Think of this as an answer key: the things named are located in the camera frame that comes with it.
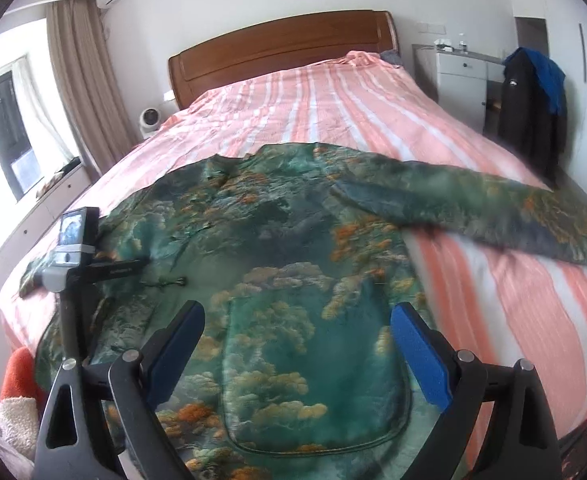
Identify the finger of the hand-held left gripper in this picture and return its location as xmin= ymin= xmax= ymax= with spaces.
xmin=96 ymin=258 xmax=148 ymax=281

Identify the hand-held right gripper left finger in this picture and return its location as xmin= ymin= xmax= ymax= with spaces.
xmin=32 ymin=301 xmax=205 ymax=480

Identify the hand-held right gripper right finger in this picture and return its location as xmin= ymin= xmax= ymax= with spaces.
xmin=390 ymin=301 xmax=560 ymax=480

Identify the green printed robe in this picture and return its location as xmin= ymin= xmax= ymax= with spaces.
xmin=18 ymin=142 xmax=587 ymax=480

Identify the orange white plush cloth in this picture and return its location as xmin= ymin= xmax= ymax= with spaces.
xmin=0 ymin=347 xmax=49 ymax=461

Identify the small white fan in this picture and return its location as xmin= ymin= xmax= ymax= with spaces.
xmin=140 ymin=107 xmax=166 ymax=140

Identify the white sheer curtain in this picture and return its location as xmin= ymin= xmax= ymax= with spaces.
xmin=11 ymin=55 xmax=82 ymax=161

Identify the window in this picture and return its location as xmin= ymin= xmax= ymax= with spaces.
xmin=0 ymin=70 xmax=39 ymax=203

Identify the beige curtain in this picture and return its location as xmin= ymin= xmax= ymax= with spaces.
xmin=47 ymin=0 xmax=142 ymax=178

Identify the black object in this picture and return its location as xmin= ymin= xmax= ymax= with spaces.
xmin=558 ymin=427 xmax=587 ymax=480

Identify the bed with striped pink sheet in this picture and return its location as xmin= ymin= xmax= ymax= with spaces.
xmin=0 ymin=51 xmax=587 ymax=461

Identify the black jacket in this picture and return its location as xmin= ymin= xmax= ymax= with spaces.
xmin=497 ymin=50 xmax=569 ymax=186

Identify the wooden headboard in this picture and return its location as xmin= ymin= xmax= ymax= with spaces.
xmin=168 ymin=10 xmax=401 ymax=111

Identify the white nightstand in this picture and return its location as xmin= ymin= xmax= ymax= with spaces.
xmin=434 ymin=50 xmax=489 ymax=136

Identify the blue garment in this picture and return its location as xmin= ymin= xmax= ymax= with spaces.
xmin=516 ymin=47 xmax=567 ymax=115

